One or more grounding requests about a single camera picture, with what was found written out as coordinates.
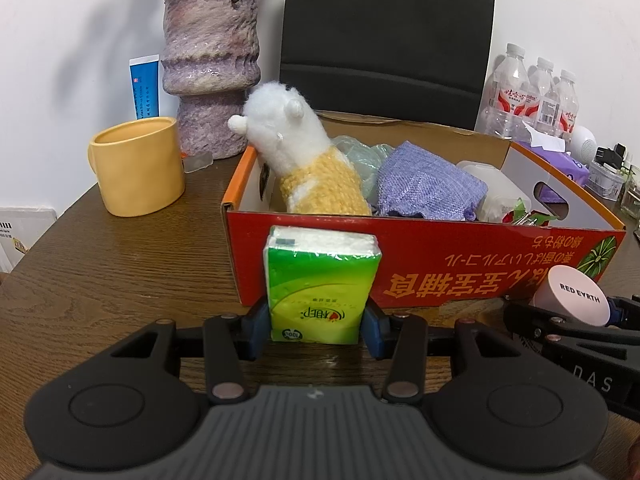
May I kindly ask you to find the red and orange cardboard box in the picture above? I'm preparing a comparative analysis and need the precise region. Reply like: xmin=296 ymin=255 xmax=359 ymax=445
xmin=221 ymin=110 xmax=628 ymax=311

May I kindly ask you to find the glass jar with black top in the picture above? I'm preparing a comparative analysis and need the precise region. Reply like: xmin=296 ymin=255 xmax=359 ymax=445
xmin=590 ymin=144 xmax=629 ymax=202

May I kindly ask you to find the purple tissue pack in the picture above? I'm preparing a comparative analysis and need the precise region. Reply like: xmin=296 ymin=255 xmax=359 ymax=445
xmin=515 ymin=125 xmax=591 ymax=206

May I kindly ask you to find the white plastic container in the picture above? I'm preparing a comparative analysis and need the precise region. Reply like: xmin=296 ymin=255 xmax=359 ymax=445
xmin=455 ymin=160 xmax=534 ymax=224

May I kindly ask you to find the black paper bag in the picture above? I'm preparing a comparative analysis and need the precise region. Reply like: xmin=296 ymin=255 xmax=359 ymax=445
xmin=278 ymin=0 xmax=498 ymax=134

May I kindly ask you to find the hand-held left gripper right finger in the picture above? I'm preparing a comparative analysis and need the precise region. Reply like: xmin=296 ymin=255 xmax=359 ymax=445
xmin=362 ymin=300 xmax=518 ymax=405

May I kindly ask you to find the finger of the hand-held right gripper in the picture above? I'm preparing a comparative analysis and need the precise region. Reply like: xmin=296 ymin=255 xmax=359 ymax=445
xmin=606 ymin=295 xmax=640 ymax=332
xmin=502 ymin=301 xmax=640 ymax=362

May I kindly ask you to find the pink round compact case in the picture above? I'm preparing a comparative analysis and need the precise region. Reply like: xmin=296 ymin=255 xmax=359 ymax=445
xmin=530 ymin=266 xmax=612 ymax=329

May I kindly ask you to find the yellow ceramic mug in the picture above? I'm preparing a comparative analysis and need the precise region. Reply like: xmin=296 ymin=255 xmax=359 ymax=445
xmin=88 ymin=116 xmax=186 ymax=218

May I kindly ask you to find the white round speaker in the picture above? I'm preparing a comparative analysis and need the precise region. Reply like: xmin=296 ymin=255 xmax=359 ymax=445
xmin=570 ymin=125 xmax=599 ymax=164

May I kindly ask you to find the purple woven drawstring pouch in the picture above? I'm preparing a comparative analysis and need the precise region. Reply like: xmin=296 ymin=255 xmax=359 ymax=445
xmin=372 ymin=141 xmax=489 ymax=222

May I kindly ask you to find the green tissue packet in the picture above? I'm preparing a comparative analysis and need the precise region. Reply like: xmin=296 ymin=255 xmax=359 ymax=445
xmin=263 ymin=226 xmax=384 ymax=345

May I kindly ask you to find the glass cup with plant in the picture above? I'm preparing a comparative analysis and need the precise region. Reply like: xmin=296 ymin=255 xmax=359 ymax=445
xmin=620 ymin=165 xmax=640 ymax=219

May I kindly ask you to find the white flat board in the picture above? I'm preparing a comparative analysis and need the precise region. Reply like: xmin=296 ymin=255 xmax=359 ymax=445
xmin=0 ymin=206 xmax=56 ymax=274

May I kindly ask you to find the clear green bubble wrap bag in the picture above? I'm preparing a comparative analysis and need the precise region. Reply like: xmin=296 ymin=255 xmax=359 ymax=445
xmin=332 ymin=135 xmax=396 ymax=202

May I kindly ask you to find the white and yellow plush alpaca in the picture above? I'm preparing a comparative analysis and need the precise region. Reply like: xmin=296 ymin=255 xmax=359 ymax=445
xmin=227 ymin=80 xmax=374 ymax=217

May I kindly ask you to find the clear water bottle red label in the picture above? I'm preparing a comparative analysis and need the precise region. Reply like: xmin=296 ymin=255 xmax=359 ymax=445
xmin=552 ymin=70 xmax=581 ymax=147
xmin=520 ymin=57 xmax=559 ymax=139
xmin=475 ymin=43 xmax=531 ymax=142

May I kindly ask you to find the purple textured vase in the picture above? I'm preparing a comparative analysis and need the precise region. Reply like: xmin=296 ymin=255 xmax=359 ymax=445
xmin=161 ymin=0 xmax=262 ymax=160

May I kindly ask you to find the blue and white tube box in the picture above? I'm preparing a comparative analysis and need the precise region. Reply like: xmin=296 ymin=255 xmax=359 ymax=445
xmin=129 ymin=54 xmax=164 ymax=121

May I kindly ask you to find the green and red wrapper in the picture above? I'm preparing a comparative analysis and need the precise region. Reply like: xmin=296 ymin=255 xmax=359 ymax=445
xmin=501 ymin=197 xmax=557 ymax=226

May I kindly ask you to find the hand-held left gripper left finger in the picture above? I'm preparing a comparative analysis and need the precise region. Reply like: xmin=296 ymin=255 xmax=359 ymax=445
xmin=112 ymin=300 xmax=271 ymax=405

